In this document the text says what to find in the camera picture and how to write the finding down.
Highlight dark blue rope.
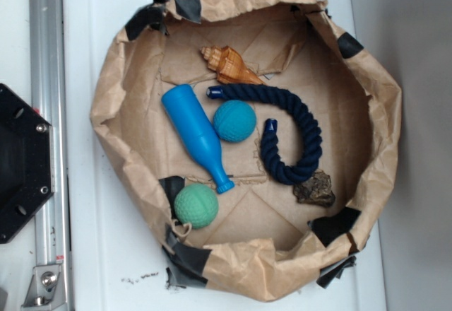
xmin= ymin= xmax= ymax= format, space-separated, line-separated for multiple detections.
xmin=206 ymin=83 xmax=323 ymax=186

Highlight blue dimpled ball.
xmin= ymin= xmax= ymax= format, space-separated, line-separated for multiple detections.
xmin=213 ymin=100 xmax=256 ymax=143

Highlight blue plastic bottle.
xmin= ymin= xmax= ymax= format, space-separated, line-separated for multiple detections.
xmin=161 ymin=84 xmax=234 ymax=194

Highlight green dimpled ball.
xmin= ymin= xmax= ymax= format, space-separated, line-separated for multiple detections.
xmin=174 ymin=183 xmax=219 ymax=229

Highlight orange conch seashell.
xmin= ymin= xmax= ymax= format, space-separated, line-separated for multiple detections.
xmin=201 ymin=46 xmax=265 ymax=85

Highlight dark brown rock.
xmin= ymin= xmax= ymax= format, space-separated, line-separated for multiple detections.
xmin=293 ymin=169 xmax=335 ymax=208

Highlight brown paper bag bin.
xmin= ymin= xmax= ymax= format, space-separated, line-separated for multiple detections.
xmin=90 ymin=0 xmax=402 ymax=302

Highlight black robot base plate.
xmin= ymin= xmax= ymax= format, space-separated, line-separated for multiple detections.
xmin=1 ymin=84 xmax=53 ymax=244

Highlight aluminium extrusion rail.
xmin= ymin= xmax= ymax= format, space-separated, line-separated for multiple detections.
xmin=28 ymin=0 xmax=73 ymax=311

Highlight metal corner bracket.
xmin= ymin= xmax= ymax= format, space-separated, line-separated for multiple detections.
xmin=20 ymin=264 xmax=66 ymax=310

